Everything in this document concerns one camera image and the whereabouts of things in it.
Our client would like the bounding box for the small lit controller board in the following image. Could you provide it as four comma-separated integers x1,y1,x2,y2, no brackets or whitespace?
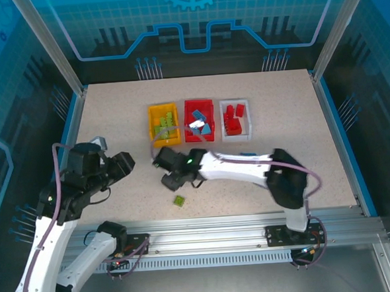
107,255,130,273
295,246,321,258

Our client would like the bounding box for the long red lego brick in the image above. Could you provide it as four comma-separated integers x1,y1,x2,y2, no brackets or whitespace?
224,118,243,137

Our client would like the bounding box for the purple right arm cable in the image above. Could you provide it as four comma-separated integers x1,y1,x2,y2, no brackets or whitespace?
148,118,325,229

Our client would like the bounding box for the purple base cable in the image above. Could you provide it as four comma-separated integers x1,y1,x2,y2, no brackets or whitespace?
290,215,331,270
102,236,154,281

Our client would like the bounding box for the slotted grey cable duct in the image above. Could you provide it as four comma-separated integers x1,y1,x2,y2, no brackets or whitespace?
58,248,295,278

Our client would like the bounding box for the aluminium frame post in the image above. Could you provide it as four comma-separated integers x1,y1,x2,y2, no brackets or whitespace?
307,0,379,82
10,0,89,100

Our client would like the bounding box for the red plastic bin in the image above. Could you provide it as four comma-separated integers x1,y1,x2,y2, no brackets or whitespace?
182,98,217,144

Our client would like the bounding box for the aluminium front rail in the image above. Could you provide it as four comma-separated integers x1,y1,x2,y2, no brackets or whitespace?
30,205,385,262

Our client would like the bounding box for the yellow plastic bin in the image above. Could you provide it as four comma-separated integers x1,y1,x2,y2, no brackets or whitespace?
147,102,182,148

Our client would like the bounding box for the aluminium side rail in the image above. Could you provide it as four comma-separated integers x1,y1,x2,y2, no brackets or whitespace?
34,86,97,237
309,67,377,221

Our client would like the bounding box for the white plastic bin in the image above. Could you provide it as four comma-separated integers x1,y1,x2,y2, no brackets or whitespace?
218,98,254,143

